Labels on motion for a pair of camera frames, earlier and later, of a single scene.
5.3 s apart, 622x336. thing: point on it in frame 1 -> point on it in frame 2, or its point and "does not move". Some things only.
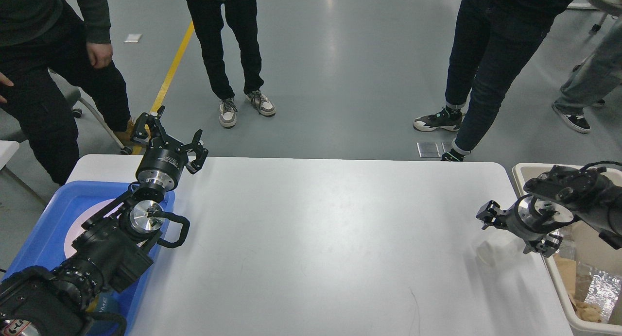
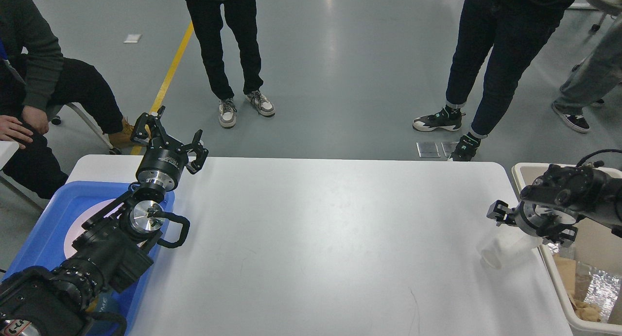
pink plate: x=75 y=229 does not move
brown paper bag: x=568 y=269 does not move
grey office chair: x=11 y=129 -> x=76 y=139
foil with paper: x=601 y=297 does not move
